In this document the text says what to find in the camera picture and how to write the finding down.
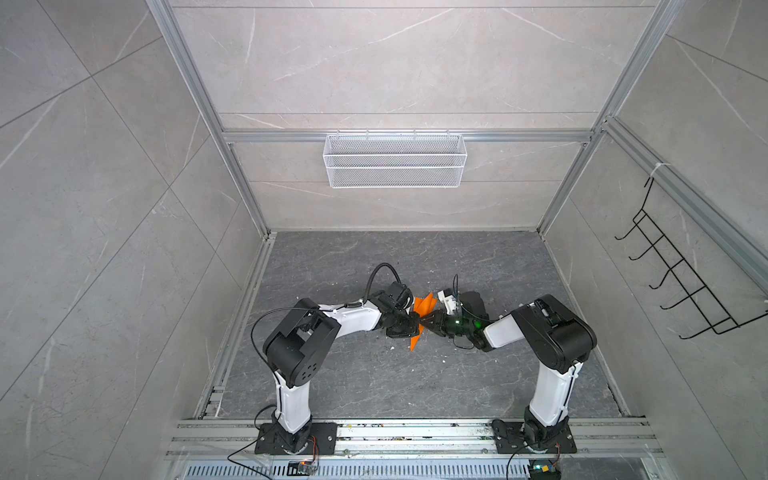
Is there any white cable tie upper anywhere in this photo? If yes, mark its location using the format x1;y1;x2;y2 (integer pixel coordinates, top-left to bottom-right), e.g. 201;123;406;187
649;162;671;180

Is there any white vented cable duct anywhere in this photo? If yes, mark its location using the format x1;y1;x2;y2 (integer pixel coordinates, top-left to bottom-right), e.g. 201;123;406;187
179;458;531;479

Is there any white wire mesh basket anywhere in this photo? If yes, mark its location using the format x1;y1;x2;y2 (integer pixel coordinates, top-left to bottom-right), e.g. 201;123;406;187
323;133;468;189

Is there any aluminium mounting rail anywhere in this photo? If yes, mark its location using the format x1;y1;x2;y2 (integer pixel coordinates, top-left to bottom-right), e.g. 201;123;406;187
163;418;663;459

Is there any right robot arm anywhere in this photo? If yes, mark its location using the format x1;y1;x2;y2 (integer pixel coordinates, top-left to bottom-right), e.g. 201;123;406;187
416;292;597;453

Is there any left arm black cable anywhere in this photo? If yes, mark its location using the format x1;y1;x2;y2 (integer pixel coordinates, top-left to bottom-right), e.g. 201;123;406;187
249;262;402;367

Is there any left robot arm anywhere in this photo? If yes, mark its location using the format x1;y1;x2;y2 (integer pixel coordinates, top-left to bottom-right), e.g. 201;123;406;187
263;289;419;453

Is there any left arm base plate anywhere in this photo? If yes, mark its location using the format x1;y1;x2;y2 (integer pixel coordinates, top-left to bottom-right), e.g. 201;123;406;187
254;421;338;455

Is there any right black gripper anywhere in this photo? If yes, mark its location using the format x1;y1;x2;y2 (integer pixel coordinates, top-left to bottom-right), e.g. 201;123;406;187
422;310;475;338

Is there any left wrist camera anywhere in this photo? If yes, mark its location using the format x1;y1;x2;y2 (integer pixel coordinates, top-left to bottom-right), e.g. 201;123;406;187
384;281;413;310

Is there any black wire hook rack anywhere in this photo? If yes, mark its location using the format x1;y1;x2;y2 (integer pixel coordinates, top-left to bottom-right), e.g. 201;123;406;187
614;178;767;340

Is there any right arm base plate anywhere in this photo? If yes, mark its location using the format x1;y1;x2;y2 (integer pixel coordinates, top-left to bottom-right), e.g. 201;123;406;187
490;417;577;454

